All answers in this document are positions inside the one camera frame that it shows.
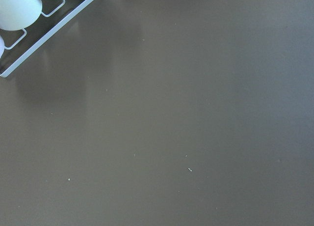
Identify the pale pink plastic cup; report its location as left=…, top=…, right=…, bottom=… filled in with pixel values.
left=0, top=36, right=5, bottom=58

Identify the mint green plastic cup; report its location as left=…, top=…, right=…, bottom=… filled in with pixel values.
left=0, top=0, right=42, bottom=31

